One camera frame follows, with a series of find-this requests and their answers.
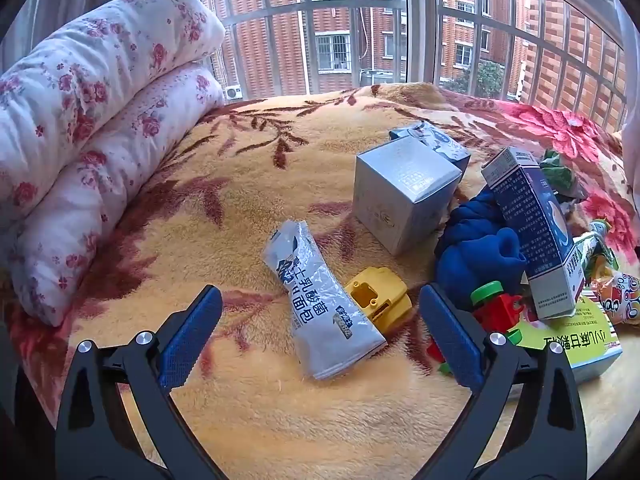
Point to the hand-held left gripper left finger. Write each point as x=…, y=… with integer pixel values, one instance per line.
x=192, y=332

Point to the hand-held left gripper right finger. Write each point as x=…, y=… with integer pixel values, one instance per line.
x=450, y=332

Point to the white bread wrapper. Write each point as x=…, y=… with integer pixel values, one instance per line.
x=320, y=300

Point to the small green snack packet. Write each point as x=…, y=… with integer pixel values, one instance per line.
x=595, y=245

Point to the large green snack bag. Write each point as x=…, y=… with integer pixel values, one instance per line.
x=560, y=172

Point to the red toy wagon green wheels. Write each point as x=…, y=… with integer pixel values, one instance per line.
x=500, y=310

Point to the yellow toy truck cab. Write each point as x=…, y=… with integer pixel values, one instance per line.
x=382, y=295

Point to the blue cloth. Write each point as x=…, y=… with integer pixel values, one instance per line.
x=475, y=250

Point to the tall dark blue carton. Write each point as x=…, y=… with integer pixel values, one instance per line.
x=535, y=230

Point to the green yellow medicine box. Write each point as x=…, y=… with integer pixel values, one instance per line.
x=585, y=335

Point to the grey cardboard box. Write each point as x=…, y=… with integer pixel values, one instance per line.
x=400, y=195

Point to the beige leaf-pattern blanket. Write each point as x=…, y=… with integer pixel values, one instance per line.
x=240, y=180

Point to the orange snack packet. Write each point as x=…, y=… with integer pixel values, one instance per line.
x=620, y=297

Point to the small blue white carton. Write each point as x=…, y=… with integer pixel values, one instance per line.
x=445, y=147

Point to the white floral quilt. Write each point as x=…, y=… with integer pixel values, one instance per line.
x=85, y=125

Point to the white sheer curtain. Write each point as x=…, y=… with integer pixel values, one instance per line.
x=631, y=175

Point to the outdoor air conditioner unit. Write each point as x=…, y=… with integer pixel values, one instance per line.
x=233, y=92

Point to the window security grille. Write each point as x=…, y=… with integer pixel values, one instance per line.
x=407, y=10

